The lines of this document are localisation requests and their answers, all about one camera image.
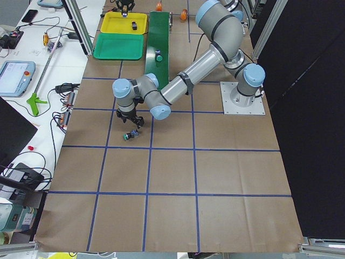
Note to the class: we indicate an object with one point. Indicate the gold resistor block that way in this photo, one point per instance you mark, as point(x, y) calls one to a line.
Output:
point(45, 39)

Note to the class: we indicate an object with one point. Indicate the green push button switch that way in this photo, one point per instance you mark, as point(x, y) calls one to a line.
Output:
point(131, 135)

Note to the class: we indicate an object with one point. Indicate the green plastic grabber handle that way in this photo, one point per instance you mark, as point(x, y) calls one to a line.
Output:
point(33, 101)

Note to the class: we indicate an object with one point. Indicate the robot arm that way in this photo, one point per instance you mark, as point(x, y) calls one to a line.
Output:
point(225, 33)
point(232, 6)

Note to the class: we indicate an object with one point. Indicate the green plastic tray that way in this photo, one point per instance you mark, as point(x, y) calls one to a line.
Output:
point(118, 46)

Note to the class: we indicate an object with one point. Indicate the teach pendant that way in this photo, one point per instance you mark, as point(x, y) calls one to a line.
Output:
point(15, 77)

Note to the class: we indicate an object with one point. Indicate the green conveyor belt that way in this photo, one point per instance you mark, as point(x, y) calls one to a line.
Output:
point(158, 39)

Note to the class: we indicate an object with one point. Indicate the yellow plastic tray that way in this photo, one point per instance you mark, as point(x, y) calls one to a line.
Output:
point(114, 22)

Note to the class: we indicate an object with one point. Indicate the aluminium frame post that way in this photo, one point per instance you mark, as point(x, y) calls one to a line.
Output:
point(79, 26)

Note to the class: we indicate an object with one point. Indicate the black smartphone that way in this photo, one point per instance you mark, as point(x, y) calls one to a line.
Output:
point(29, 16)

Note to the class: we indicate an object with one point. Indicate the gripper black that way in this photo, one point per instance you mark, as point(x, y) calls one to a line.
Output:
point(123, 5)
point(130, 114)

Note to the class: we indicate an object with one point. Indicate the black power adapter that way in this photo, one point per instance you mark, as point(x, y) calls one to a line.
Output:
point(66, 87)

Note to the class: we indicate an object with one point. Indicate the orange cylinder with white digits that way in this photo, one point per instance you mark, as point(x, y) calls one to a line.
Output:
point(184, 15)

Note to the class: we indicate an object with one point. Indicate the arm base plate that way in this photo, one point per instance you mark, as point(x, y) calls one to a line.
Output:
point(235, 103)

